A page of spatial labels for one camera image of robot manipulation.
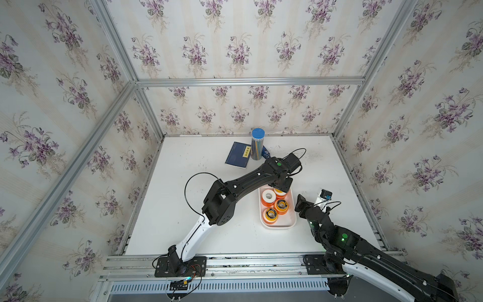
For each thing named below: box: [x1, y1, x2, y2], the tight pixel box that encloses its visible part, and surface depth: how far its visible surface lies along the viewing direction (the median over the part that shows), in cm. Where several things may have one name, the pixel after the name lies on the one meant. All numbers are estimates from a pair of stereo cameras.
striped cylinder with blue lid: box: [250, 127, 266, 161], surface depth 97 cm
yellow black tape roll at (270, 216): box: [262, 207, 278, 225], surface depth 85 cm
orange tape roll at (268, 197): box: [260, 188, 277, 207], surface depth 90 cm
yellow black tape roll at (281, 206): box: [274, 198, 290, 216], surface depth 88 cm
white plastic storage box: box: [258, 184, 297, 229], surface depth 86 cm
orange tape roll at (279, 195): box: [272, 187, 287, 201], surface depth 90 cm
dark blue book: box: [224, 140, 252, 170], surface depth 112 cm
